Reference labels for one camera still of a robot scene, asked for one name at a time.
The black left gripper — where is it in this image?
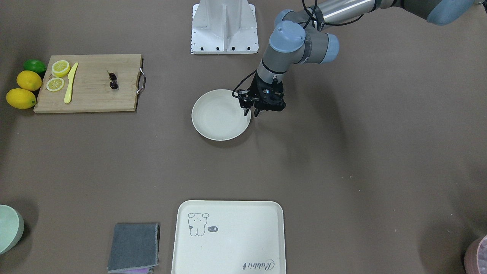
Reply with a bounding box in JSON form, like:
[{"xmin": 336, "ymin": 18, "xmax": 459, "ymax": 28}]
[{"xmin": 237, "ymin": 73, "xmax": 286, "ymax": 117}]

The cream round plate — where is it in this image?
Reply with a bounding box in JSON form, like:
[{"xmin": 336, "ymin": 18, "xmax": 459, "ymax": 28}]
[{"xmin": 191, "ymin": 89, "xmax": 251, "ymax": 142}]

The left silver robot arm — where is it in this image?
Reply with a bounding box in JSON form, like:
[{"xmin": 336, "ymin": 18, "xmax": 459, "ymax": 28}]
[{"xmin": 232, "ymin": 0, "xmax": 474, "ymax": 116}]

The cream rabbit tray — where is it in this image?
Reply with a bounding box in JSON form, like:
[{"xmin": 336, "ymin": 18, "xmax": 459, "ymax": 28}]
[{"xmin": 172, "ymin": 201, "xmax": 286, "ymax": 274}]

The dark red cherry lower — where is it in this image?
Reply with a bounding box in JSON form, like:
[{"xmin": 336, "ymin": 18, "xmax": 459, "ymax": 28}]
[{"xmin": 109, "ymin": 80, "xmax": 119, "ymax": 90}]

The bamboo cutting board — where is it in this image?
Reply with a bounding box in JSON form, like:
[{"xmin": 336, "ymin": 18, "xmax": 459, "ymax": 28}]
[{"xmin": 34, "ymin": 54, "xmax": 143, "ymax": 114}]

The grey folded cloth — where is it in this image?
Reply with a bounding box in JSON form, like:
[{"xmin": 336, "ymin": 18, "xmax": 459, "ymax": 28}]
[{"xmin": 107, "ymin": 223, "xmax": 159, "ymax": 274}]

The yellow plastic knife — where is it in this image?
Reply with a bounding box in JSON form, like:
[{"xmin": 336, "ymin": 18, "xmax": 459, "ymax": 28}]
[{"xmin": 63, "ymin": 62, "xmax": 79, "ymax": 104}]

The lemon slice upper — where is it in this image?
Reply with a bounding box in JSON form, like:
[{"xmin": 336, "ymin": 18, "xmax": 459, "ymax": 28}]
[{"xmin": 51, "ymin": 60, "xmax": 71, "ymax": 78}]

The lemon slice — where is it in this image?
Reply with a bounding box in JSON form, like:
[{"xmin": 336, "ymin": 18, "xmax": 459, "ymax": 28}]
[
  {"xmin": 51, "ymin": 60, "xmax": 71, "ymax": 78},
  {"xmin": 45, "ymin": 77, "xmax": 65, "ymax": 92}
]

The lemon slice lower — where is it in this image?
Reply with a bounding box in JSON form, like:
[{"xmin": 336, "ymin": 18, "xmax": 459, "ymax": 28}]
[{"xmin": 45, "ymin": 77, "xmax": 65, "ymax": 92}]

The green lime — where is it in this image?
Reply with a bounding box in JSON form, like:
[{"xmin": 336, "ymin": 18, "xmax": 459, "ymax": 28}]
[{"xmin": 23, "ymin": 59, "xmax": 47, "ymax": 74}]

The whole yellow lemon far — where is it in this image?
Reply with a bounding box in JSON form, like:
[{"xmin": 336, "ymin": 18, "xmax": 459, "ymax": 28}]
[{"xmin": 16, "ymin": 70, "xmax": 42, "ymax": 91}]

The whole yellow lemon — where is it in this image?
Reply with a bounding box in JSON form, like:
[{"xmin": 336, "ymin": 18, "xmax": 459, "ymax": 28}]
[
  {"xmin": 16, "ymin": 70, "xmax": 42, "ymax": 91},
  {"xmin": 6, "ymin": 88, "xmax": 37, "ymax": 110}
]

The whole yellow lemon near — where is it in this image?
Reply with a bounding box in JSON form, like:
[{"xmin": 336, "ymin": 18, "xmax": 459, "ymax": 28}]
[{"xmin": 6, "ymin": 88, "xmax": 37, "ymax": 110}]

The mint green bowl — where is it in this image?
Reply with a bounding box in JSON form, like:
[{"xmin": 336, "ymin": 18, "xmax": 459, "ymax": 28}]
[{"xmin": 0, "ymin": 205, "xmax": 24, "ymax": 254}]

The pink bowl with ice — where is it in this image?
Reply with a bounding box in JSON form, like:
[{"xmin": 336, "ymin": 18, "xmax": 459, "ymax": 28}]
[{"xmin": 464, "ymin": 236, "xmax": 487, "ymax": 274}]

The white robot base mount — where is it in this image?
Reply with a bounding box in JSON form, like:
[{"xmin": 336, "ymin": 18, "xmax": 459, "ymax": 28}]
[{"xmin": 190, "ymin": 0, "xmax": 259, "ymax": 54}]

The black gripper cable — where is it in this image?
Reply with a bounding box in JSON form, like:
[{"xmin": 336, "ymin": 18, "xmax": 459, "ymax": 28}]
[{"xmin": 231, "ymin": 0, "xmax": 366, "ymax": 100}]

